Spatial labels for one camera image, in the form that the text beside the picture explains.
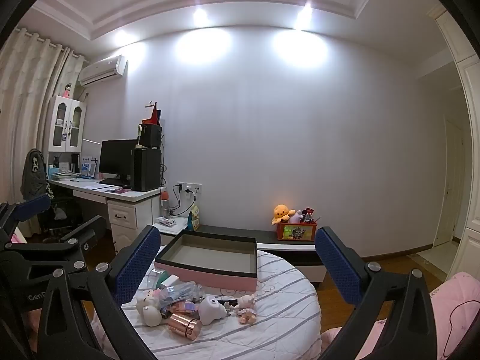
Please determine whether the orange octopus plush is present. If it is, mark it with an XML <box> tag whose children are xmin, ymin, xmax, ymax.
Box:
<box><xmin>272</xmin><ymin>204</ymin><xmax>296</xmax><ymax>226</ymax></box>

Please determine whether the black computer tower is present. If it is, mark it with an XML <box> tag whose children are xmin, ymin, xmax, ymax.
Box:
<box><xmin>130</xmin><ymin>149</ymin><xmax>162</xmax><ymax>192</ymax></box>

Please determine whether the low white side table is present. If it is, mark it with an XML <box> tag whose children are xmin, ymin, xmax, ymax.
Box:
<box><xmin>152</xmin><ymin>215</ymin><xmax>188</xmax><ymax>246</ymax></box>

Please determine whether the white air conditioner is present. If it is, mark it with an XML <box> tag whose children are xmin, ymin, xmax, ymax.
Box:
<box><xmin>78</xmin><ymin>55</ymin><xmax>126</xmax><ymax>86</ymax></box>

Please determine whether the black and white low bench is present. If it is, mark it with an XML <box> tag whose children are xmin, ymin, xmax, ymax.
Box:
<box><xmin>197</xmin><ymin>224</ymin><xmax>327</xmax><ymax>289</ymax></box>

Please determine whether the white glass-door cabinet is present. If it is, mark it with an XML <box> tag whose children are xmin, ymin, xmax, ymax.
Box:
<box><xmin>48</xmin><ymin>95</ymin><xmax>87</xmax><ymax>154</ymax></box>

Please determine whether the white rounded device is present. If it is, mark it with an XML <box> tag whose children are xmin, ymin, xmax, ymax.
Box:
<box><xmin>197</xmin><ymin>295</ymin><xmax>228</xmax><ymax>325</ymax></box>

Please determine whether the pink quilt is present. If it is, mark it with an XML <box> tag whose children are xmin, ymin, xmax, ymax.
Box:
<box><xmin>352</xmin><ymin>272</ymin><xmax>480</xmax><ymax>360</ymax></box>

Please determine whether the grey jacket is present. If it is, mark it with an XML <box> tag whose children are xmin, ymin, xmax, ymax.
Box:
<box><xmin>21</xmin><ymin>149</ymin><xmax>47</xmax><ymax>200</ymax></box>

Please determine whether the yellow snack bag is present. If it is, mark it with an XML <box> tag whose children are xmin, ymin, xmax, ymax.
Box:
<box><xmin>187</xmin><ymin>204</ymin><xmax>201</xmax><ymax>231</ymax></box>

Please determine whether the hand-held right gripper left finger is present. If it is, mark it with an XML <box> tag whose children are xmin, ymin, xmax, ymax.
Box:
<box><xmin>35</xmin><ymin>225</ymin><xmax>162</xmax><ymax>360</ymax></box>

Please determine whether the white door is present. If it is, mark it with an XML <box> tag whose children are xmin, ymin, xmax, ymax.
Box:
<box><xmin>433</xmin><ymin>114</ymin><xmax>466</xmax><ymax>248</ymax></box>

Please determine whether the red paper bag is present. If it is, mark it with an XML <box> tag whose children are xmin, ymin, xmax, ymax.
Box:
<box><xmin>144</xmin><ymin>101</ymin><xmax>163</xmax><ymax>125</ymax></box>

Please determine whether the black computer monitor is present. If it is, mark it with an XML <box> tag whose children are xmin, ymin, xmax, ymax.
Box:
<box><xmin>98</xmin><ymin>139</ymin><xmax>139</xmax><ymax>186</ymax></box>

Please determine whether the cream curtain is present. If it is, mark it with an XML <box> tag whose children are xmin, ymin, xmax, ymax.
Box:
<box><xmin>0</xmin><ymin>26</ymin><xmax>85</xmax><ymax>203</ymax></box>

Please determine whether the round table with striped cloth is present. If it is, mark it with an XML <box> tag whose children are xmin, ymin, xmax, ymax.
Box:
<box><xmin>120</xmin><ymin>245</ymin><xmax>323</xmax><ymax>360</ymax></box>

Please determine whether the clear plastic case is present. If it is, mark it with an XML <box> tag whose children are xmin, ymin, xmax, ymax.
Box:
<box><xmin>155</xmin><ymin>281</ymin><xmax>205</xmax><ymax>304</ymax></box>

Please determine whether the white desk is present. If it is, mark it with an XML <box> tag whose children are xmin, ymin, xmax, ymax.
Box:
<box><xmin>49</xmin><ymin>174</ymin><xmax>166</xmax><ymax>256</ymax></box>

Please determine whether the pink box with black rim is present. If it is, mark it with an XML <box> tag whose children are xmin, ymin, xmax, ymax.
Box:
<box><xmin>154</xmin><ymin>230</ymin><xmax>258</xmax><ymax>292</ymax></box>

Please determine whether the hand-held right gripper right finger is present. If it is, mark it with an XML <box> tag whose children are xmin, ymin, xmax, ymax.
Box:
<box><xmin>314</xmin><ymin>226</ymin><xmax>446</xmax><ymax>360</ymax></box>

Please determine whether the black speaker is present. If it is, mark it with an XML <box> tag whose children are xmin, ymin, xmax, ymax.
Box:
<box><xmin>140</xmin><ymin>124</ymin><xmax>163</xmax><ymax>150</ymax></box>

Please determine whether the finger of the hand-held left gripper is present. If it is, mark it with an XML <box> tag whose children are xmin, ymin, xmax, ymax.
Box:
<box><xmin>0</xmin><ymin>194</ymin><xmax>52</xmax><ymax>233</ymax></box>
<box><xmin>4</xmin><ymin>215</ymin><xmax>108</xmax><ymax>268</ymax></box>

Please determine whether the rose gold cylinder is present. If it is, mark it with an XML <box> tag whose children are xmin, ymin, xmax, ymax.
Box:
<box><xmin>167</xmin><ymin>313</ymin><xmax>202</xmax><ymax>340</ymax></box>

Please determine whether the small pink figure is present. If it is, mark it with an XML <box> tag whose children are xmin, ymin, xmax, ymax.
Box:
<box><xmin>234</xmin><ymin>294</ymin><xmax>257</xmax><ymax>324</ymax></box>

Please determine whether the white doll figure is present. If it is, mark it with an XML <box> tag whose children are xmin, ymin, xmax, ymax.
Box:
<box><xmin>136</xmin><ymin>290</ymin><xmax>163</xmax><ymax>327</ymax></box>

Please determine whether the orange storage box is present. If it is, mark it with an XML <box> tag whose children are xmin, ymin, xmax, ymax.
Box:
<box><xmin>277</xmin><ymin>221</ymin><xmax>317</xmax><ymax>241</ymax></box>

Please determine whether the black office chair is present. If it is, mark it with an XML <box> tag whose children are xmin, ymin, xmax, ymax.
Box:
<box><xmin>37</xmin><ymin>165</ymin><xmax>87</xmax><ymax>241</ymax></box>

